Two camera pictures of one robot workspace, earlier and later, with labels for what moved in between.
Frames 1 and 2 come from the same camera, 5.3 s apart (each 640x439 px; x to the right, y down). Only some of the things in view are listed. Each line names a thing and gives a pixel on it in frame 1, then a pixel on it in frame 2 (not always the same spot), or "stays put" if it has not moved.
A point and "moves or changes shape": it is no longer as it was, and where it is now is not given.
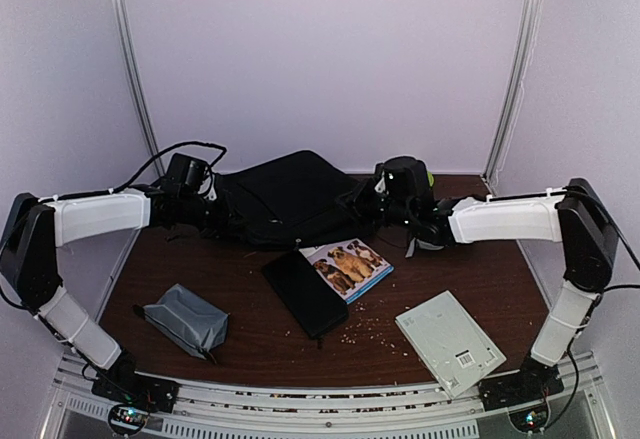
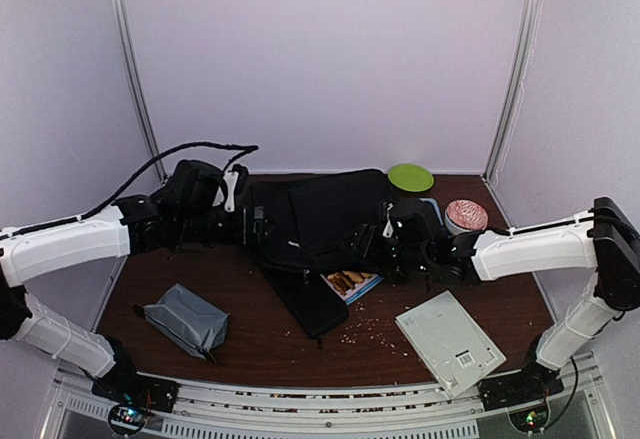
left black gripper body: (211, 219) → (230, 235)
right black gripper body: (382, 211) → (388, 262)
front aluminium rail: (228, 409) stays put
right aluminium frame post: (517, 72) stays put
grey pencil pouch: (188, 321) stays put
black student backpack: (295, 198) moves or changes shape
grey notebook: (457, 351) stays put
